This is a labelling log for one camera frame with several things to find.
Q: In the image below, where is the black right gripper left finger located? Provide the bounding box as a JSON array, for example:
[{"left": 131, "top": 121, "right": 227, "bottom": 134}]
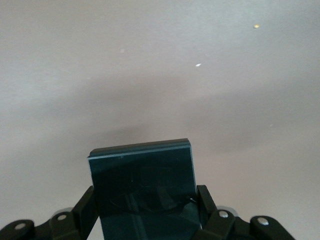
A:
[{"left": 0, "top": 186, "right": 101, "bottom": 240}]

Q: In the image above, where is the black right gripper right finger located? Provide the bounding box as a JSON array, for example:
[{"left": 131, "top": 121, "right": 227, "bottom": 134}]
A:
[{"left": 194, "top": 184, "right": 293, "bottom": 240}]

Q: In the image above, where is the black smartphone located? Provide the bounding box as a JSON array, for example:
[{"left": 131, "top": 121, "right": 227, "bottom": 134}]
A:
[{"left": 87, "top": 138, "right": 203, "bottom": 240}]

